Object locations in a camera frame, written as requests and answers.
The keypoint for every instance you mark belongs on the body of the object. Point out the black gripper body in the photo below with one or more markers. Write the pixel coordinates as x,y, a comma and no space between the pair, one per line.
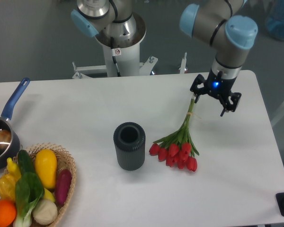
218,85

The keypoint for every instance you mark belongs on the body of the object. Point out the red tulip bouquet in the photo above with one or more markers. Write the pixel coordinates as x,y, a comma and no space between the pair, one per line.
177,148

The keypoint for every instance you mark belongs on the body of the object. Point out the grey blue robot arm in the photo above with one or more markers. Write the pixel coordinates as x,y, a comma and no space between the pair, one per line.
216,23

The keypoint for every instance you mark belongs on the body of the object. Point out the dark grey ribbed vase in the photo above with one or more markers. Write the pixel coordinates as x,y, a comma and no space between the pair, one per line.
129,140

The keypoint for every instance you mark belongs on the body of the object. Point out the blue translucent container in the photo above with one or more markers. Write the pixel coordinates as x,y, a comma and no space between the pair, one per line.
274,22

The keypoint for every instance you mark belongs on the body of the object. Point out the purple eggplant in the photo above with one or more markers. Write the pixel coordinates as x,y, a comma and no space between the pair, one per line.
63,184

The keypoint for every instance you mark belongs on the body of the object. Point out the yellow squash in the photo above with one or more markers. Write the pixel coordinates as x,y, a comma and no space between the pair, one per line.
46,167

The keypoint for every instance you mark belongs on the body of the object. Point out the yellow banana tip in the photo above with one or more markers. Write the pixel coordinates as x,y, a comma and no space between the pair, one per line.
48,195

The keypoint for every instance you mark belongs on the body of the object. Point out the dark green cucumber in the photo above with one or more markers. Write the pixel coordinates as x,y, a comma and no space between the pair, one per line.
25,163

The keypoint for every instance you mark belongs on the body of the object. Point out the beige garlic bulb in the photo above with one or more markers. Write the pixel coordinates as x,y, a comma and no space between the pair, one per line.
45,212

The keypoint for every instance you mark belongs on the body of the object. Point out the green bok choy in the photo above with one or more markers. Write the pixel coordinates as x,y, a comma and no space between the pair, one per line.
29,190

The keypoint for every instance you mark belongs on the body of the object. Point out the small yellow gourd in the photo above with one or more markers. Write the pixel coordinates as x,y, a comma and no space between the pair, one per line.
13,168

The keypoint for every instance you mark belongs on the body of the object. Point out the round bread in pan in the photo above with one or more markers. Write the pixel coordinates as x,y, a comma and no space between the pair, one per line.
5,138

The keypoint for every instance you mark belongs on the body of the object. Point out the yellow bell pepper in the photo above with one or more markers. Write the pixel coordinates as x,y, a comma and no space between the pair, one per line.
7,187

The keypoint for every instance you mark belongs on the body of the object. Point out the orange fruit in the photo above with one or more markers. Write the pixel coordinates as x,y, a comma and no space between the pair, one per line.
7,213

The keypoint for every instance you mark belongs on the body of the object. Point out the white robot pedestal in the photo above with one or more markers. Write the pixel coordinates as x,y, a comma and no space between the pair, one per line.
121,48

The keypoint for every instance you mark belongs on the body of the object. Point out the blue handled saucepan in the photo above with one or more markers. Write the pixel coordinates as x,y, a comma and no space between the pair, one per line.
5,118

